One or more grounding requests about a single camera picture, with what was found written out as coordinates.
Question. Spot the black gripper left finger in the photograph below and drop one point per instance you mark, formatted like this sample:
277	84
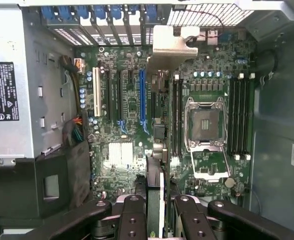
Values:
131	222

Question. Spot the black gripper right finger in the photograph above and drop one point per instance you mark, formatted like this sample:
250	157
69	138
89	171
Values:
194	222

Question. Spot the long black expansion slot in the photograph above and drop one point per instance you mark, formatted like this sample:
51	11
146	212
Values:
120	95
109	95
153	105

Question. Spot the blue expansion slot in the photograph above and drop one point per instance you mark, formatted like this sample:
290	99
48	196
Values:
142	97

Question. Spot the white expansion slot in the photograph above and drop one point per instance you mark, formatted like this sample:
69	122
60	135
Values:
96	92

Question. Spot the short black expansion slot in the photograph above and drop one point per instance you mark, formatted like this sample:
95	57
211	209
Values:
131	77

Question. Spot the blue slot retention clip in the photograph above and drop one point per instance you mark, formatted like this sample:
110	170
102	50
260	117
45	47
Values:
47	15
99	13
64	15
83	13
115	12
133	10
151	13

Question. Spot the metal socket cover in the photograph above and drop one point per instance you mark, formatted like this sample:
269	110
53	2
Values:
209	175

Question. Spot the coin cell battery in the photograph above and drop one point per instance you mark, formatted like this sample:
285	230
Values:
229	182

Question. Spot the silver chipset heatsink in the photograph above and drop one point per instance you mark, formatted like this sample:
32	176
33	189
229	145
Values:
120	153

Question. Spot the CPU socket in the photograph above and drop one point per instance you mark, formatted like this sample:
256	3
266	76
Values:
206	122

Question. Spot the green motherboard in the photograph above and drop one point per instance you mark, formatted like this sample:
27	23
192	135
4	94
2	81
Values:
131	107

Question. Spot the black plastic fan shroud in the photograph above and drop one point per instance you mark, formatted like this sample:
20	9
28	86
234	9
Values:
17	180

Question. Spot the open black PC case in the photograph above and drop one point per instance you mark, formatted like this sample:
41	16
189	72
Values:
274	120

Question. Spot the grey power supply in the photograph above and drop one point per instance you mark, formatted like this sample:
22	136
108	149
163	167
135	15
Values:
9	140

